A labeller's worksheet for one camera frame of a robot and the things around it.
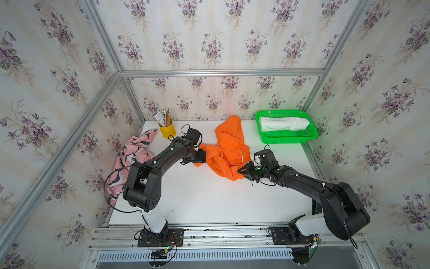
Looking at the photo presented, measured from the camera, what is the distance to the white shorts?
1.11 m

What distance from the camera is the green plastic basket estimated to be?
1043 mm

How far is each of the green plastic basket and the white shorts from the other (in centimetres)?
1

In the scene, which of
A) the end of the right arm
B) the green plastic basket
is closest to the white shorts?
the green plastic basket

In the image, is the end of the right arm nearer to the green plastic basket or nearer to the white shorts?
the green plastic basket
